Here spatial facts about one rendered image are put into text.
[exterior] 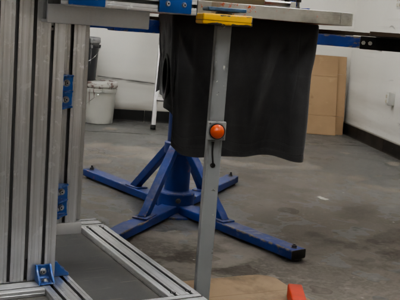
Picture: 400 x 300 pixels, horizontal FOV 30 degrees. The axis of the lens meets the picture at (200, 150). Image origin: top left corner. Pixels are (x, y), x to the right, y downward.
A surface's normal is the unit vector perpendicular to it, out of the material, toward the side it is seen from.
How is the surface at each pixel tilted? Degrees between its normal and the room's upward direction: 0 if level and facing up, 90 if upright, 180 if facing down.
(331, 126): 72
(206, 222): 90
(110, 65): 90
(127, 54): 90
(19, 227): 90
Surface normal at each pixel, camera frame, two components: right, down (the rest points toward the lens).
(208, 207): 0.14, 0.18
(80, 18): 0.48, 0.18
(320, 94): 0.15, -0.04
